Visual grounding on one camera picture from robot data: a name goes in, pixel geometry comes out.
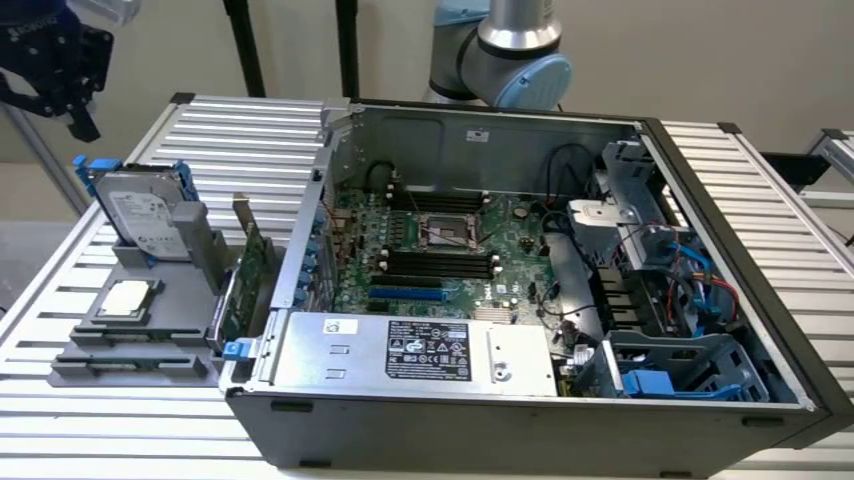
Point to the silver power supply unit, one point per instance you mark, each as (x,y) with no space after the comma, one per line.
(374,350)

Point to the black expansion slot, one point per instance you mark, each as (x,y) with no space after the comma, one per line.
(408,281)

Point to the blue case latch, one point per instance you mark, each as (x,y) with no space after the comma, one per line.
(238,349)

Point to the gray plastic drive cage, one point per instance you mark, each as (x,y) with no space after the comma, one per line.
(708,357)

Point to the black table bracket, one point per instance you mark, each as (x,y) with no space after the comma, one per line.
(795,169)

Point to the silver CPU chip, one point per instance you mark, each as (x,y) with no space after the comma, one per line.
(129,299)

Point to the small metal slat table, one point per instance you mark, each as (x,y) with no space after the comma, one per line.
(833,165)

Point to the silver aluminium frame post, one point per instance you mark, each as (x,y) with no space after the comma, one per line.
(41,150)

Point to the gray parts rack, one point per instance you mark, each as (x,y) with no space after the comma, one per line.
(181,295)

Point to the silver chipset heatsink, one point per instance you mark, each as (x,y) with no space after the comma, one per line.
(497,314)

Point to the black RAM slot bank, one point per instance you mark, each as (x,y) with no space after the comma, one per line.
(437,200)
(444,264)

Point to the green graphics card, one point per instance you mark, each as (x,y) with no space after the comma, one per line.
(249,280)

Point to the blue expansion slot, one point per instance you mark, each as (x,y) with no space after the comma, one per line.
(409,295)

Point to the CPU socket metal frame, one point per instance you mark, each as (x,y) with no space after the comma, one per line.
(449,231)

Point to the silver hard disk blue carrier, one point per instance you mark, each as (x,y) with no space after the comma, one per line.
(137,210)

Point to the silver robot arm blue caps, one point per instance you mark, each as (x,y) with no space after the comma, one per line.
(515,45)

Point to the green motherboard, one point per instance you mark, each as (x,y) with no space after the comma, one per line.
(521,270)

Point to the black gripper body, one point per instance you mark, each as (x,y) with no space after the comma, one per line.
(54,55)

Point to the silver metal disk bay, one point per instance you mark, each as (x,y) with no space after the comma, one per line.
(624,200)

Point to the black open PC case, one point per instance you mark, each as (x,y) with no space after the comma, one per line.
(508,430)

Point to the black stand pole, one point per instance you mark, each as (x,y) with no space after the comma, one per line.
(249,50)
(348,50)

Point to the silver air shroud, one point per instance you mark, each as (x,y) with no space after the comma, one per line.
(575,280)

